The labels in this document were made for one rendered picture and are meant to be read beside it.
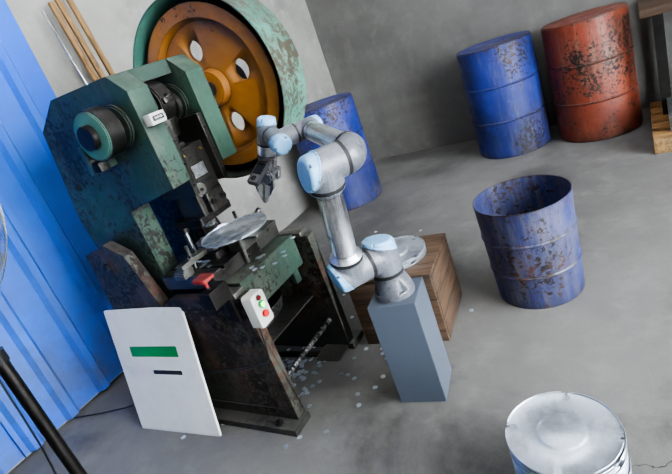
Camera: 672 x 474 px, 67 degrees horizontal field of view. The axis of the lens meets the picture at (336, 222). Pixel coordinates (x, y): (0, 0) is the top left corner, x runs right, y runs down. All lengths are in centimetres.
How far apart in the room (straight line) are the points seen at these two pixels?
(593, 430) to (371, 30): 427
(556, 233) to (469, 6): 297
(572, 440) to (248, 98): 174
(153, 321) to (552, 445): 161
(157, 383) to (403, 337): 117
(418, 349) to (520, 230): 67
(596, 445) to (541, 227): 97
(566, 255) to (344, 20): 360
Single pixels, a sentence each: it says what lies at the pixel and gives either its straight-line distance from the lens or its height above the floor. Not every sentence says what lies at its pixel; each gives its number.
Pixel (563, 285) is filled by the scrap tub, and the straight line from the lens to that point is 240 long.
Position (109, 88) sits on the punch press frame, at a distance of 199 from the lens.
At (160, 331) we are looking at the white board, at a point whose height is 48.
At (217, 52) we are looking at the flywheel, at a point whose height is 146.
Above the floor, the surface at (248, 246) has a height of 71.
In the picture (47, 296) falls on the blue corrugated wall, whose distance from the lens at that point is 305.
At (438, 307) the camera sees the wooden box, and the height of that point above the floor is 18.
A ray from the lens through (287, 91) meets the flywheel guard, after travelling 213.
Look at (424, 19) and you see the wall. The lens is 499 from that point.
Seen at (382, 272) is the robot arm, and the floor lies 57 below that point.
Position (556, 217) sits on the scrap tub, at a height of 42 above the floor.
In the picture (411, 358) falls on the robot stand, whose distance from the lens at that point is 197.
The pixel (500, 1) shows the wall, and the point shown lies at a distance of 481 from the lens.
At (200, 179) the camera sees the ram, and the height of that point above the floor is 103.
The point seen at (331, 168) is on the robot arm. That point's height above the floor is 102.
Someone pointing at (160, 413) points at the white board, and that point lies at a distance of 261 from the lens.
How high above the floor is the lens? 139
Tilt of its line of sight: 20 degrees down
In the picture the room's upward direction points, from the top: 20 degrees counter-clockwise
